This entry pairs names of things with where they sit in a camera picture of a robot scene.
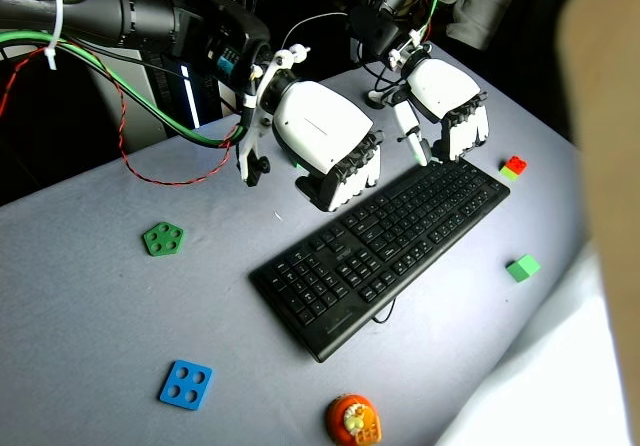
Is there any blue square block with holes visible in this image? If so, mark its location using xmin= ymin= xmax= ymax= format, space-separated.
xmin=158 ymin=359 xmax=214 ymax=412

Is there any red and black twisted wire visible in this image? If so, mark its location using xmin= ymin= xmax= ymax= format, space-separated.
xmin=0 ymin=45 xmax=242 ymax=187

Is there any beige board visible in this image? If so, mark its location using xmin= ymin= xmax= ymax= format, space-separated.
xmin=559 ymin=0 xmax=640 ymax=446

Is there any person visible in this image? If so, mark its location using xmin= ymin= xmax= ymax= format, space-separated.
xmin=439 ymin=0 xmax=531 ymax=52

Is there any grey table cloth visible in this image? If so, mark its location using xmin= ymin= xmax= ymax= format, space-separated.
xmin=0 ymin=40 xmax=601 ymax=446

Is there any black computer tower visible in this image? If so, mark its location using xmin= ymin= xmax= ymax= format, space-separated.
xmin=139 ymin=45 xmax=226 ymax=135

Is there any green cable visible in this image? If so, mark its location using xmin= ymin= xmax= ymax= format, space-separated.
xmin=0 ymin=29 xmax=247 ymax=150

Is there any orange toy cake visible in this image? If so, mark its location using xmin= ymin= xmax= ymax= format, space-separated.
xmin=325 ymin=393 xmax=383 ymax=446

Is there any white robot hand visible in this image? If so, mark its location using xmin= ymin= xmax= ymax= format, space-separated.
xmin=271 ymin=80 xmax=385 ymax=213
xmin=391 ymin=57 xmax=491 ymax=168

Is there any black computer keyboard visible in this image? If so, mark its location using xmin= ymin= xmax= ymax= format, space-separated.
xmin=248 ymin=158 xmax=511 ymax=364

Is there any black keyboard cable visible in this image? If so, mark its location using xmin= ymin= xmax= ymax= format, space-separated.
xmin=372 ymin=298 xmax=398 ymax=325

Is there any green cube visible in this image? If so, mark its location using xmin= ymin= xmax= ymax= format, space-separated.
xmin=505 ymin=254 xmax=542 ymax=284

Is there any white sheet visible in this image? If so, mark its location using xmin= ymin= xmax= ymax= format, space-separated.
xmin=434 ymin=240 xmax=634 ymax=446

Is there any green pentagon block with holes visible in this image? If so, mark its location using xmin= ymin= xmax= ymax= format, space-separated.
xmin=142 ymin=221 xmax=185 ymax=258

